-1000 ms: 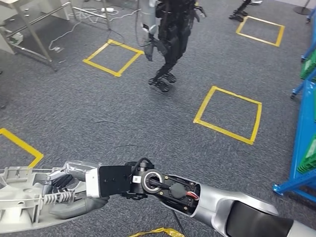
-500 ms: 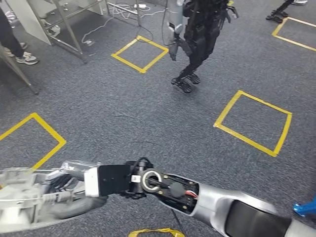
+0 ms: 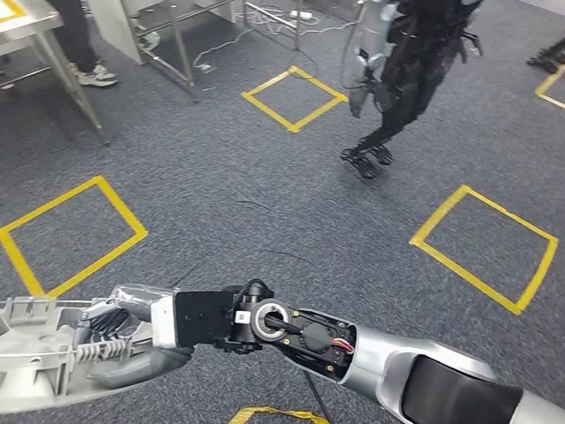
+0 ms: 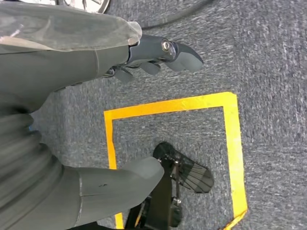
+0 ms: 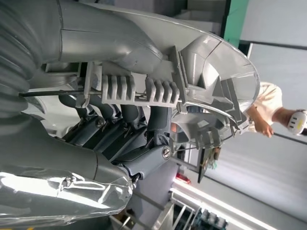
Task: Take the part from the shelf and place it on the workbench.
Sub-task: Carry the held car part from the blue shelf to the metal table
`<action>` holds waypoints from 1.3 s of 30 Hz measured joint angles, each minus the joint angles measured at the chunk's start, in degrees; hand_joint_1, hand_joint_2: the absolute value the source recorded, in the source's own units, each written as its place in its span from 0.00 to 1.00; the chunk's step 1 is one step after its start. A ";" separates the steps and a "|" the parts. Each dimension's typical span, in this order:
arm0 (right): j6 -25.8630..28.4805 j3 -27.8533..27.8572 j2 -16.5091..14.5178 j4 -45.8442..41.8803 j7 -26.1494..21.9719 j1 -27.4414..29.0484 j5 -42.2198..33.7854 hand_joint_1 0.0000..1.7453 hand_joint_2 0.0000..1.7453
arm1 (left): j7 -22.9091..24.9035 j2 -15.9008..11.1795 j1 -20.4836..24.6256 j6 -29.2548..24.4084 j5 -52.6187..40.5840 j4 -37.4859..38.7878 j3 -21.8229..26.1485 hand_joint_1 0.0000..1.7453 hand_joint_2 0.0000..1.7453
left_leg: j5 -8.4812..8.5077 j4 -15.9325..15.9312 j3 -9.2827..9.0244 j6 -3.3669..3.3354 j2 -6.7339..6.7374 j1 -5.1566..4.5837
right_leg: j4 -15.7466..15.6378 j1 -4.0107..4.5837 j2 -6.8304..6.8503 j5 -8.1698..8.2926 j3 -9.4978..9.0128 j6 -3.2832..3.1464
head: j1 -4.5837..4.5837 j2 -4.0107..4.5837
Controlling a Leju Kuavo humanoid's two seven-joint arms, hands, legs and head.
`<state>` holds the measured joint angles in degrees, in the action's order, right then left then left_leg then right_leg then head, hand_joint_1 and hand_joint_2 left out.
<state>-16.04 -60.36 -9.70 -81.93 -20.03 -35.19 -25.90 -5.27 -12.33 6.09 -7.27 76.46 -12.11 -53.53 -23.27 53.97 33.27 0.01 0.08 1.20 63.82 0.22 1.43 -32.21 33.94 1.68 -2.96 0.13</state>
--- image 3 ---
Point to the grey plastic wheel cover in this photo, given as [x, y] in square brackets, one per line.
[31, 363]

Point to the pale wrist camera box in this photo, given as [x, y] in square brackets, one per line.
[162, 322]

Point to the yellow floor tape square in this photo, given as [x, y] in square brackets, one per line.
[267, 112]
[547, 98]
[124, 208]

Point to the metal floor socket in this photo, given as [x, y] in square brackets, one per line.
[204, 67]

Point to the white power strip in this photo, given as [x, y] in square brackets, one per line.
[301, 14]

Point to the person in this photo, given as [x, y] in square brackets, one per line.
[72, 29]

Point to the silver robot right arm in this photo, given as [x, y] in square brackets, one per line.
[388, 363]

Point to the stainless steel workbench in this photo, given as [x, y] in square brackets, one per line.
[35, 23]

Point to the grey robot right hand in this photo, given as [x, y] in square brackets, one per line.
[132, 371]

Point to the black humanoid robot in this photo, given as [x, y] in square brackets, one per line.
[415, 70]
[547, 58]

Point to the yellow tape twin rectangle marking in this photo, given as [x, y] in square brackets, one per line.
[19, 12]

